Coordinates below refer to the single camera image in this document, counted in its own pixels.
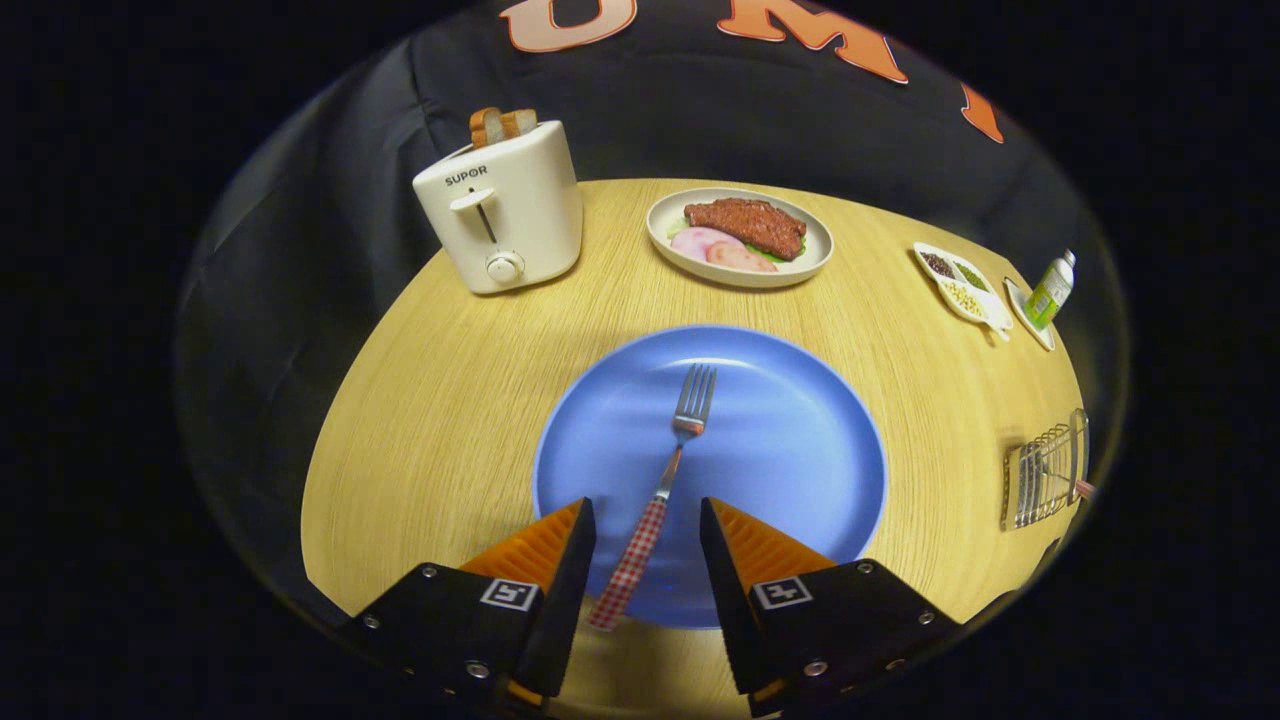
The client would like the white oval plate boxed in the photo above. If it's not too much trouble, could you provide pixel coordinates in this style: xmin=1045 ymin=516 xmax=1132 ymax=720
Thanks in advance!
xmin=646 ymin=187 xmax=835 ymax=290

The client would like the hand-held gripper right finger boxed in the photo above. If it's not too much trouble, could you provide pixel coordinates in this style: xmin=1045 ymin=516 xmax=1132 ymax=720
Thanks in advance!
xmin=699 ymin=497 xmax=963 ymax=718

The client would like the green lettuce leaf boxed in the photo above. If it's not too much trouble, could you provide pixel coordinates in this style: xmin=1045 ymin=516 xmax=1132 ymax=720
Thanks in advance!
xmin=665 ymin=215 xmax=809 ymax=266

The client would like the cream white toaster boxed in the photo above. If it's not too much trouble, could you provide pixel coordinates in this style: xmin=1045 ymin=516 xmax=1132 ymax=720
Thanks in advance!
xmin=412 ymin=120 xmax=585 ymax=296

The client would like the pale pink ham slice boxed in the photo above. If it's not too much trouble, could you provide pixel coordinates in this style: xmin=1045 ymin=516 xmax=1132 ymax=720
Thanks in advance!
xmin=670 ymin=227 xmax=746 ymax=263

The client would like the perforated metal basket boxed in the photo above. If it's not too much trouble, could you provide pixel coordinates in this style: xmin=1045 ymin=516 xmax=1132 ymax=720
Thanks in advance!
xmin=1000 ymin=408 xmax=1091 ymax=531

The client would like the brown meat steak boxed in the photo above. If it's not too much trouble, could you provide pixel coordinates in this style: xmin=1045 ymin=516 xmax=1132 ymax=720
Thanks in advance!
xmin=684 ymin=197 xmax=808 ymax=262

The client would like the white divided tray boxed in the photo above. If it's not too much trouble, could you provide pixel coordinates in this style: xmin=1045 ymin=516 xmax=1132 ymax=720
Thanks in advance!
xmin=913 ymin=241 xmax=1014 ymax=344

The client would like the blue round plate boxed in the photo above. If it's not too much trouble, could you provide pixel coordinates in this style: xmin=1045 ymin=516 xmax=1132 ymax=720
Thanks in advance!
xmin=532 ymin=325 xmax=889 ymax=631

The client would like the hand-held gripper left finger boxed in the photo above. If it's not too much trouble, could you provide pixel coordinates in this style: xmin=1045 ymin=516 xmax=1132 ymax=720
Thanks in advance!
xmin=345 ymin=497 xmax=598 ymax=716

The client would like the white square saucer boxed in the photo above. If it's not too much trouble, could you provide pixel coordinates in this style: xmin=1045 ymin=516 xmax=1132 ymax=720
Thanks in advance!
xmin=1003 ymin=277 xmax=1056 ymax=352

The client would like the salmon pink ham slice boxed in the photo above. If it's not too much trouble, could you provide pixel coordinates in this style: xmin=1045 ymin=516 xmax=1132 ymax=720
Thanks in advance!
xmin=706 ymin=241 xmax=779 ymax=274

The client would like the fork with red checked handle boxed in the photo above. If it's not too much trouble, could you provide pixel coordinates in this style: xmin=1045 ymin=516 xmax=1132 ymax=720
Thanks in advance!
xmin=588 ymin=364 xmax=718 ymax=633

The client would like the green and silver bottle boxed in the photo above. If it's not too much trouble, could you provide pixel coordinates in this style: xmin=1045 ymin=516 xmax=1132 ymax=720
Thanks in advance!
xmin=1022 ymin=250 xmax=1077 ymax=331

